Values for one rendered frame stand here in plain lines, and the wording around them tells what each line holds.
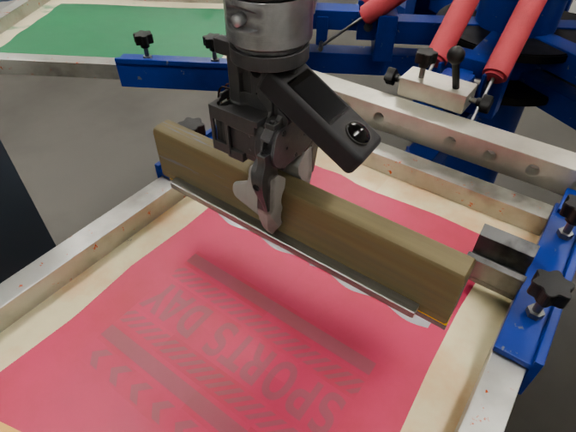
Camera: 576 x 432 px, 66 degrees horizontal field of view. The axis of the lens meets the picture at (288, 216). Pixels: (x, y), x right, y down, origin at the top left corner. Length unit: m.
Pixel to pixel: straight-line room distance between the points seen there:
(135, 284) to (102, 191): 1.79
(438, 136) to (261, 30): 0.51
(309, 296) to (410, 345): 0.14
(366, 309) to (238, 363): 0.18
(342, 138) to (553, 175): 0.48
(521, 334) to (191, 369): 0.38
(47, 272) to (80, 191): 1.82
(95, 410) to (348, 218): 0.35
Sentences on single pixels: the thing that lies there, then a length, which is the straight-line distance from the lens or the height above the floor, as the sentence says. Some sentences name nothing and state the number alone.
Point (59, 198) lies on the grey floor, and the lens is 2.48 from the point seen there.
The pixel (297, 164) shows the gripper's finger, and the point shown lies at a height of 1.16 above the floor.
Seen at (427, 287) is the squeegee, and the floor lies 1.11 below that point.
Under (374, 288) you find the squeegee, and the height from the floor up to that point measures 1.08.
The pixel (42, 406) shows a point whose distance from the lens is 0.60.
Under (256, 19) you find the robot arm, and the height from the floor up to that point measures 1.32.
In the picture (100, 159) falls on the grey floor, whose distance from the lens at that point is 2.67.
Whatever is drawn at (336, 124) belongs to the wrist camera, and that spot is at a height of 1.24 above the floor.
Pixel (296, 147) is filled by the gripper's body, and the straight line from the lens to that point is 0.45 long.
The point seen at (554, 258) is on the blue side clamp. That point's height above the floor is 1.00.
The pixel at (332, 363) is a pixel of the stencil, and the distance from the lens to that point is 0.56.
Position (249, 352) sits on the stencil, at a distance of 0.57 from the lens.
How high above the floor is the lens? 1.45
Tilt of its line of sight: 43 degrees down
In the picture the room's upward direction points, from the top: straight up
